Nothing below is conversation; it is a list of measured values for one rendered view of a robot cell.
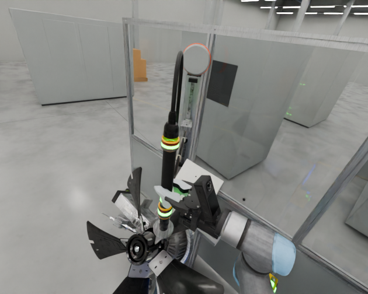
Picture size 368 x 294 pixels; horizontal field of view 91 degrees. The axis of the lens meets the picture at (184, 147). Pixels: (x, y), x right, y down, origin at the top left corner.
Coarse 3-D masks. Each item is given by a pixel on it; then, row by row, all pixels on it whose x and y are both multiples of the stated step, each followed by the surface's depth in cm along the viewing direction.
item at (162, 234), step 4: (156, 224) 62; (172, 224) 63; (156, 228) 61; (168, 228) 62; (172, 228) 62; (156, 232) 60; (160, 232) 60; (164, 232) 60; (168, 232) 60; (172, 232) 62; (160, 236) 59; (164, 236) 59; (168, 236) 60
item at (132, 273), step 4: (144, 264) 78; (132, 268) 76; (136, 268) 77; (140, 268) 77; (144, 268) 78; (148, 268) 79; (132, 272) 76; (136, 272) 77; (144, 272) 78; (148, 272) 79; (132, 276) 76; (136, 276) 77; (140, 276) 78; (144, 276) 78
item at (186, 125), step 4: (184, 120) 112; (188, 120) 112; (180, 124) 106; (184, 124) 107; (188, 124) 107; (192, 124) 108; (180, 128) 106; (184, 128) 105; (188, 128) 105; (180, 132) 107; (188, 132) 106; (188, 136) 108
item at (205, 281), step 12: (168, 264) 74; (180, 264) 74; (168, 276) 70; (180, 276) 70; (192, 276) 70; (204, 276) 70; (168, 288) 67; (180, 288) 67; (192, 288) 67; (204, 288) 67; (216, 288) 67
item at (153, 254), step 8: (144, 232) 79; (152, 232) 85; (128, 240) 77; (136, 240) 75; (144, 240) 73; (152, 240) 76; (128, 248) 76; (144, 248) 73; (152, 248) 74; (160, 248) 81; (128, 256) 75; (136, 256) 73; (144, 256) 72; (152, 256) 75; (136, 264) 72
